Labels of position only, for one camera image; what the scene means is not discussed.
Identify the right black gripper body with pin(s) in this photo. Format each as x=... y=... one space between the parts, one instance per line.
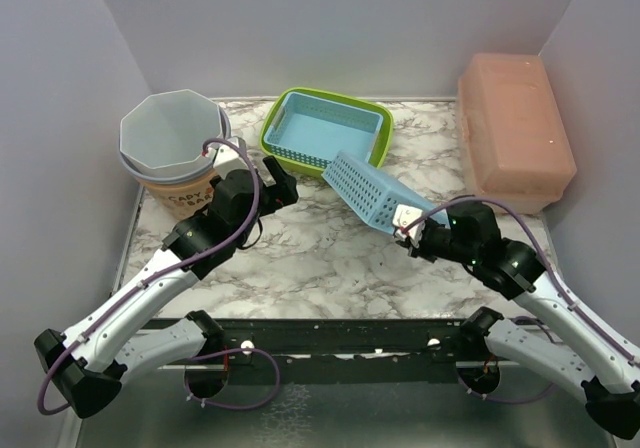
x=436 y=241

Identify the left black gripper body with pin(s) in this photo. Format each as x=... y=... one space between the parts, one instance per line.
x=274 y=197

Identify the large blue perforated basket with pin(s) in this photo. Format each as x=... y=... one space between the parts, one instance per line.
x=372 y=194

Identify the pink translucent lidded box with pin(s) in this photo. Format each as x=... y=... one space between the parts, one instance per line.
x=512 y=141

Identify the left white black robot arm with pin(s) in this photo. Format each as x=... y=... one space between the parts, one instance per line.
x=91 y=361

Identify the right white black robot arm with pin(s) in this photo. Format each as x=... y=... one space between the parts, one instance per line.
x=594 y=362

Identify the small blue perforated basket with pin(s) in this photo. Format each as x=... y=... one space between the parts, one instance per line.
x=312 y=130

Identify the orange capybara bucket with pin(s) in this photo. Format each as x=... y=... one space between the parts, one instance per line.
x=181 y=195

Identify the green plastic tray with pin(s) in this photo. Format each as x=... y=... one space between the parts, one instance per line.
x=382 y=144

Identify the white octagonal inner bin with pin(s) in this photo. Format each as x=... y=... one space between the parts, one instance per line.
x=163 y=136

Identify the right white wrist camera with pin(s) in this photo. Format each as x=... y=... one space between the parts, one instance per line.
x=407 y=225

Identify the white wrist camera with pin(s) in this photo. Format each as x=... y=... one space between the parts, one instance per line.
x=225 y=157
x=407 y=225

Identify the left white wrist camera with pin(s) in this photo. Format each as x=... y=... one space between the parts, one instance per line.
x=225 y=157

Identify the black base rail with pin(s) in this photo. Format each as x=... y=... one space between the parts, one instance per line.
x=345 y=351

